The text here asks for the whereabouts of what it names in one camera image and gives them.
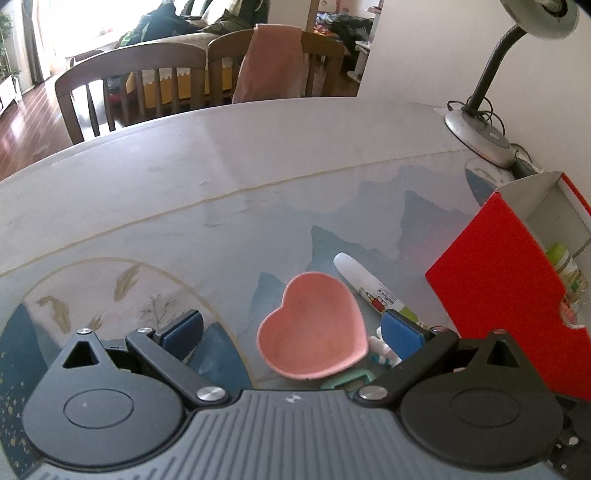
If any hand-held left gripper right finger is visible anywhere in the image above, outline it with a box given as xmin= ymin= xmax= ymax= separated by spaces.
xmin=358 ymin=310 xmax=529 ymax=410

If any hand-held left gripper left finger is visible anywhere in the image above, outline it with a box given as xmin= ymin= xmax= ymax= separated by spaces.
xmin=58 ymin=310 xmax=230 ymax=408

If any pink heart-shaped bowl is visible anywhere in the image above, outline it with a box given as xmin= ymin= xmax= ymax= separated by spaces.
xmin=257 ymin=272 xmax=370 ymax=382

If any red cardboard box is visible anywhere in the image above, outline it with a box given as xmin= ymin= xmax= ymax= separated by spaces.
xmin=425 ymin=171 xmax=591 ymax=402

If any green lidded spice jar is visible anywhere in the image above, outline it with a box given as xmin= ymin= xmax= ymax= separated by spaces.
xmin=546 ymin=243 xmax=588 ymax=296

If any small white blue figure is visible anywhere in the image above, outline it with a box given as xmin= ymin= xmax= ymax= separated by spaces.
xmin=368 ymin=325 xmax=403 ymax=367

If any white glue pen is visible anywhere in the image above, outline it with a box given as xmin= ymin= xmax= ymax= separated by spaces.
xmin=333 ymin=252 xmax=428 ymax=329

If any teal round toy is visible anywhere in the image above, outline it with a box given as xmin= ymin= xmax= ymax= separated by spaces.
xmin=320 ymin=369 xmax=378 ymax=398

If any grey desk lamp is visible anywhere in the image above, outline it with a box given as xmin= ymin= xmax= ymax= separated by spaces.
xmin=444 ymin=0 xmax=580 ymax=168

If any dark wooden chair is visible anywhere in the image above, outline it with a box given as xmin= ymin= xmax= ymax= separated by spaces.
xmin=54 ymin=42 xmax=208 ymax=146
xmin=207 ymin=28 xmax=346 ymax=108

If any pink cloth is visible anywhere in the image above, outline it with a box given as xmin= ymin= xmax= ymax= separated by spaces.
xmin=232 ymin=24 xmax=306 ymax=104

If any sofa with dark cushions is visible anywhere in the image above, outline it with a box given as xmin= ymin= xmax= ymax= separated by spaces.
xmin=117 ymin=0 xmax=271 ymax=61

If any black lamp cable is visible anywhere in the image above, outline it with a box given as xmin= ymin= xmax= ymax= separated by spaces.
xmin=445 ymin=99 xmax=548 ymax=178

